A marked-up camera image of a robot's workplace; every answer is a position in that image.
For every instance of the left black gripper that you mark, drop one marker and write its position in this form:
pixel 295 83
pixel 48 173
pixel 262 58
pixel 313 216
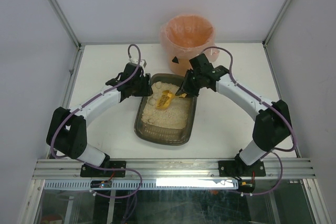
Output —
pixel 145 85

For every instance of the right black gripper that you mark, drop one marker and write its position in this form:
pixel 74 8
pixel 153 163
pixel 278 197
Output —
pixel 190 83

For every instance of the yellow plastic litter scoop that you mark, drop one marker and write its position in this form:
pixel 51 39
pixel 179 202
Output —
pixel 166 98

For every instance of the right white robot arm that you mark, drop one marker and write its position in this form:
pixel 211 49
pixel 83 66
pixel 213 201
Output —
pixel 272 119

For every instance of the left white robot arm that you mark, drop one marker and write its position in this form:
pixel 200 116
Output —
pixel 68 128

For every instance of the cat litter granules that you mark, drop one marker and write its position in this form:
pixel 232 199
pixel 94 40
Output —
pixel 174 117

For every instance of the orange trash bin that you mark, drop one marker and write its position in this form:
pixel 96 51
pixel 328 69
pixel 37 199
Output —
pixel 179 66

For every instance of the translucent pink bin liner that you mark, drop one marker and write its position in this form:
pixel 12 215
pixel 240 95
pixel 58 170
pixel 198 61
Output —
pixel 187 35

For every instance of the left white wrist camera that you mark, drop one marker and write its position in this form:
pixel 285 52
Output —
pixel 141 63

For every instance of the white slotted cable duct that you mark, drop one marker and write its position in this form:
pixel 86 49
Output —
pixel 146 184

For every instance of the aluminium mounting rail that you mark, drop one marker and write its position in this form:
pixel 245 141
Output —
pixel 269 168

